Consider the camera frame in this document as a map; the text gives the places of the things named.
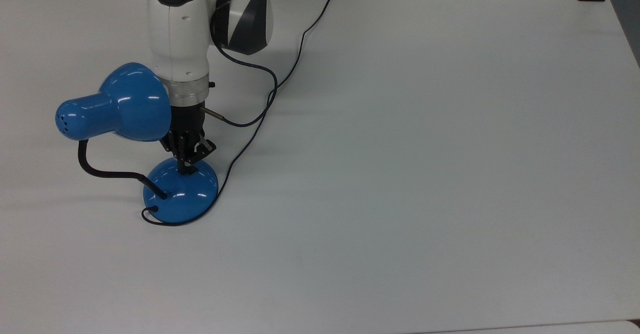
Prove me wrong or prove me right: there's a blue desk lamp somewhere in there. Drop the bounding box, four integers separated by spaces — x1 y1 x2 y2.
55 62 219 223

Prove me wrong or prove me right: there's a black lamp power cable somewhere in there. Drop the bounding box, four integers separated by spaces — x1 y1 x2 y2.
141 0 337 226

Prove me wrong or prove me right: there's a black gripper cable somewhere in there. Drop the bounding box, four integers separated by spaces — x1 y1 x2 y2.
201 19 279 127

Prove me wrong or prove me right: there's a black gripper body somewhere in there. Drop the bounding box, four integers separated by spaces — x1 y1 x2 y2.
159 102 217 167

